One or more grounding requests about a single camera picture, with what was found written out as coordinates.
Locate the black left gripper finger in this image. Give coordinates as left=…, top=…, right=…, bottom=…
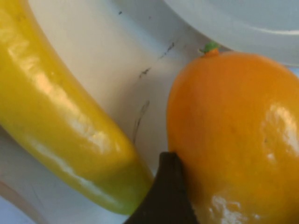
left=123, top=151, right=199, bottom=224

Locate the large glossy orange mango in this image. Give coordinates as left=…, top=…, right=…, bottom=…
left=166, top=41, right=299, bottom=224

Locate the strongly curved yellow banana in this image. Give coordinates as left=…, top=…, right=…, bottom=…
left=0, top=0, right=155, bottom=216

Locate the pink round plate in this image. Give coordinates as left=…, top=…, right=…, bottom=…
left=0, top=179, right=47, bottom=224

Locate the blue-grey round plate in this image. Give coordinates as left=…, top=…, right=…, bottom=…
left=161, top=0, right=299, bottom=70

